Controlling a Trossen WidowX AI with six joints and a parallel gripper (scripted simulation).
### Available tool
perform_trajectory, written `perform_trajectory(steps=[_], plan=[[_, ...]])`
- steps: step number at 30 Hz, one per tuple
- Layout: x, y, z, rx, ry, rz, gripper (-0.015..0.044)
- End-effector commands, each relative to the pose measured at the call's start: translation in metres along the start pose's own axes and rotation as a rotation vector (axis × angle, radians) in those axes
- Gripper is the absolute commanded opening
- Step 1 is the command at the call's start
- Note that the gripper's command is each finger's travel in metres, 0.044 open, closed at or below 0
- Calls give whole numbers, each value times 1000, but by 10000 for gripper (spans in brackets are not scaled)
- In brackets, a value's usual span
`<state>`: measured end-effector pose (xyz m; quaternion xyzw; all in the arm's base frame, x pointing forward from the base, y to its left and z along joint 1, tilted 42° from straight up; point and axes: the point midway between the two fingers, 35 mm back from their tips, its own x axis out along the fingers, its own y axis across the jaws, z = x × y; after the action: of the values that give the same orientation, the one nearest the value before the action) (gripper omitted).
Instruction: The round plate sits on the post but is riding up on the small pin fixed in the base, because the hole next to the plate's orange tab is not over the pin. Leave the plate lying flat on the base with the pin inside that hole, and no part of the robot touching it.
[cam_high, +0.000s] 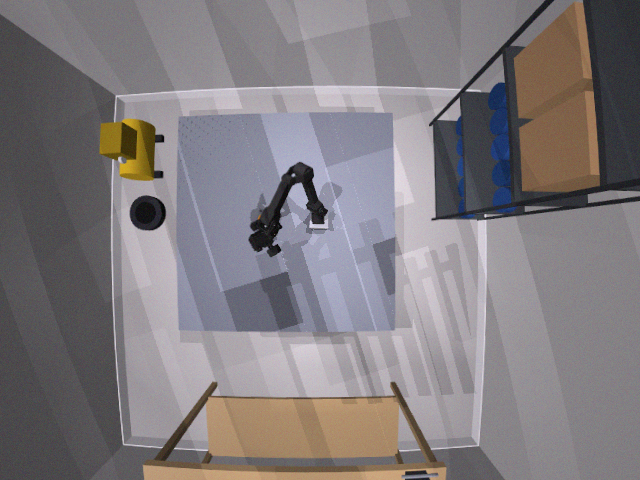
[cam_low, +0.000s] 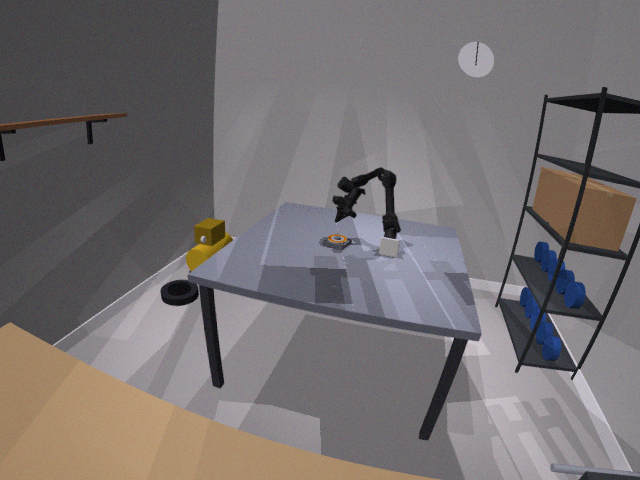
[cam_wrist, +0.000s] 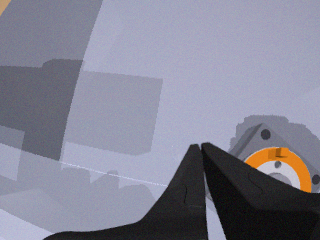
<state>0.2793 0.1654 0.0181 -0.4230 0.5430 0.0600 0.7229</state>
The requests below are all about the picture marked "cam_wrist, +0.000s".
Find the orange round plate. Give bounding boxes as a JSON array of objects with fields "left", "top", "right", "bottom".
[{"left": 244, "top": 147, "right": 312, "bottom": 192}]

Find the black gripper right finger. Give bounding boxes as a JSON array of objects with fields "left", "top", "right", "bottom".
[{"left": 200, "top": 143, "right": 320, "bottom": 240}]

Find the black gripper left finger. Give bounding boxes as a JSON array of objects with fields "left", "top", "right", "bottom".
[{"left": 43, "top": 144, "right": 209, "bottom": 240}]

